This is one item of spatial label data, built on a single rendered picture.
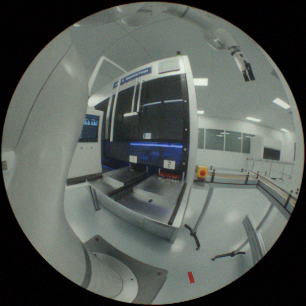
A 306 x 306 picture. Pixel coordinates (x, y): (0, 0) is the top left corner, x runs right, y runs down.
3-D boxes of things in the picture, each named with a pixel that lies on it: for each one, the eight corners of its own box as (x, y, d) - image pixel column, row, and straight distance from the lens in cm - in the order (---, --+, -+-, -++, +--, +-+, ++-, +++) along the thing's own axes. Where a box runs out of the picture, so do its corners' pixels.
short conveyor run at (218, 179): (191, 185, 79) (194, 167, 74) (192, 179, 94) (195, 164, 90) (256, 189, 106) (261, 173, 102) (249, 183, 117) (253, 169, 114)
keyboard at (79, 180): (98, 174, 111) (98, 172, 110) (103, 178, 98) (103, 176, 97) (65, 180, 105) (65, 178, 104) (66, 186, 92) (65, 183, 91)
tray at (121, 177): (128, 169, 100) (128, 166, 99) (149, 174, 86) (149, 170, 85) (102, 177, 80) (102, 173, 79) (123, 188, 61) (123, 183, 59)
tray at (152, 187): (156, 176, 83) (157, 172, 82) (185, 181, 77) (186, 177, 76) (133, 191, 56) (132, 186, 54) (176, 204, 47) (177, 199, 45)
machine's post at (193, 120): (170, 239, 136) (183, 59, 116) (175, 240, 136) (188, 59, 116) (169, 242, 133) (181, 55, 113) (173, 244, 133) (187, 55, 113)
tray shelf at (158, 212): (125, 170, 104) (125, 168, 104) (191, 184, 77) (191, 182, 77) (86, 182, 80) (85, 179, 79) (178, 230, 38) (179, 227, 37)
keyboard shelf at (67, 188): (98, 174, 121) (97, 172, 120) (107, 181, 97) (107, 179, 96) (64, 180, 115) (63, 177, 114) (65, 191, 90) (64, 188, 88)
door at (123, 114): (108, 138, 115) (113, 95, 131) (137, 138, 81) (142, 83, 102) (107, 138, 114) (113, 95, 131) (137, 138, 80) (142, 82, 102)
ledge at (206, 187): (193, 181, 83) (193, 179, 82) (207, 183, 84) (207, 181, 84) (192, 188, 70) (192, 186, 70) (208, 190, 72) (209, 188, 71)
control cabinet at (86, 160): (97, 169, 134) (99, 112, 136) (103, 172, 117) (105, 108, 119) (63, 174, 127) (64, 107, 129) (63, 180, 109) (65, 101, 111)
